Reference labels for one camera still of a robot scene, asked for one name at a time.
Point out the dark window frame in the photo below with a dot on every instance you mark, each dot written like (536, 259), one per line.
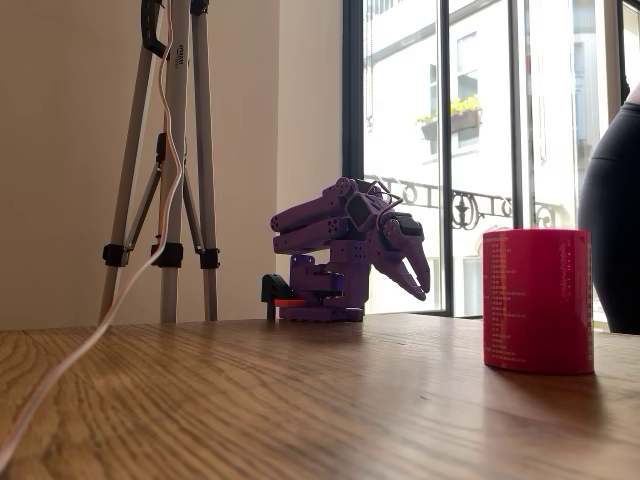
(352, 125)

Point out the red cup white print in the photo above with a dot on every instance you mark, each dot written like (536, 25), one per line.
(537, 300)

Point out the purple robot arm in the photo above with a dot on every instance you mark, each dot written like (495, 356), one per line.
(310, 235)

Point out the black orange table clamp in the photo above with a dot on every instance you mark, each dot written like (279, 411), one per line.
(272, 289)

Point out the silver camera tripod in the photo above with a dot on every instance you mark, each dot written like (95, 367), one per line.
(175, 100)

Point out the person in dark clothes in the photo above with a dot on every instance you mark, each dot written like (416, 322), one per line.
(615, 225)

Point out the window flower box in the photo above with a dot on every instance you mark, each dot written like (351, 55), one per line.
(465, 120)

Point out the black iron balcony railing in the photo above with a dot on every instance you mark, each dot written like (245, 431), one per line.
(462, 207)

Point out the purple gripper black servo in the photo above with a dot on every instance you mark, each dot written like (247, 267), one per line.
(403, 243)

